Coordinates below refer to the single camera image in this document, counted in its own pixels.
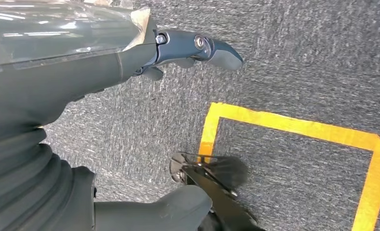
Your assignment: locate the yellow floor tape square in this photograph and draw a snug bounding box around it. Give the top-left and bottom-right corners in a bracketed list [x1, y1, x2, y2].
[197, 102, 380, 231]

